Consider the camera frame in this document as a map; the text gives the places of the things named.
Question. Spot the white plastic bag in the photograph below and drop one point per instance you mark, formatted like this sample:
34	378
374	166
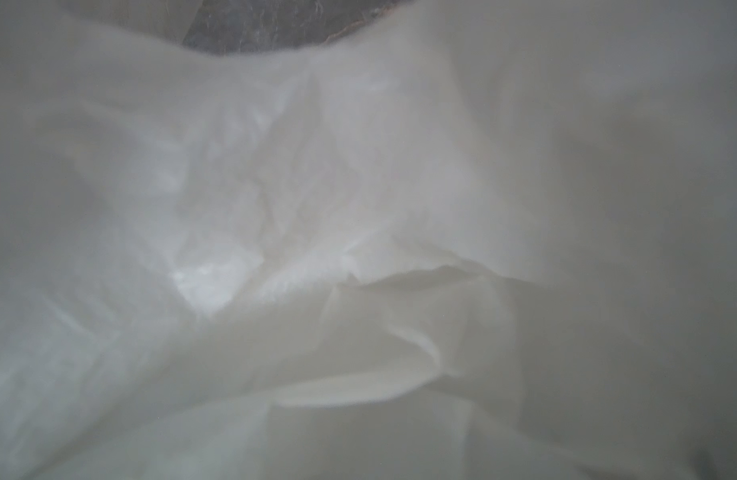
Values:
475	240

